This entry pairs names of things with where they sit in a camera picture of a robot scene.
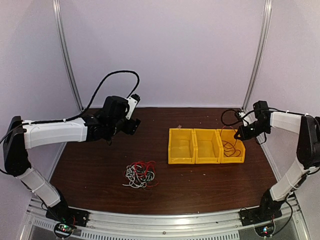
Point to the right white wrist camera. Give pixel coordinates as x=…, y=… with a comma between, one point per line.
x=243, y=117

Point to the aluminium front rail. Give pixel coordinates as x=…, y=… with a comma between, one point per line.
x=223, y=225

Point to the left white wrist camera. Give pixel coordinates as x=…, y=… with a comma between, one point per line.
x=132, y=101

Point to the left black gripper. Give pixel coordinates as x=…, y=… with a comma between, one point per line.
x=132, y=126

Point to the left circuit board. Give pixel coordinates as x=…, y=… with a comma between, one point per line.
x=62, y=230

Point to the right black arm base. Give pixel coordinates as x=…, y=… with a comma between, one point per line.
x=255, y=215

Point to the right yellow plastic bin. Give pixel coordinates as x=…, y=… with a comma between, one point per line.
x=233, y=151

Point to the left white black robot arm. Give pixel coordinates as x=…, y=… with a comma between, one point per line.
x=115, y=116

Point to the yellow plastic bin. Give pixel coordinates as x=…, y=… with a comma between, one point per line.
x=233, y=151
x=209, y=148
x=181, y=146

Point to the circuit board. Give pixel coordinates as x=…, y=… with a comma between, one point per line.
x=265, y=231
x=62, y=230

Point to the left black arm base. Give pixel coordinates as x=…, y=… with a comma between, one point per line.
x=73, y=217

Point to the right aluminium frame post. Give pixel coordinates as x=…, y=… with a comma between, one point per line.
x=263, y=36

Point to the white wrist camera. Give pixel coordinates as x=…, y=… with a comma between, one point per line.
x=243, y=117
x=132, y=101

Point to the right circuit board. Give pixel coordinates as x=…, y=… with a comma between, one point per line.
x=265, y=231

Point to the aluminium frame post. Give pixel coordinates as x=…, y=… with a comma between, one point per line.
x=65, y=53
x=263, y=36

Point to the middle yellow plastic bin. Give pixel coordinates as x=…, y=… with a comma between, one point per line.
x=209, y=148

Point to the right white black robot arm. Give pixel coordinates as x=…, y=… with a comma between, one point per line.
x=296, y=134

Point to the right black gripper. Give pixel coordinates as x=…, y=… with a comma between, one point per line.
x=244, y=136

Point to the left aluminium frame post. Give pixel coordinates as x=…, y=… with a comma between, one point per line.
x=65, y=53

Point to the left yellow plastic bin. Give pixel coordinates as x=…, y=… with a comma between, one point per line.
x=181, y=146

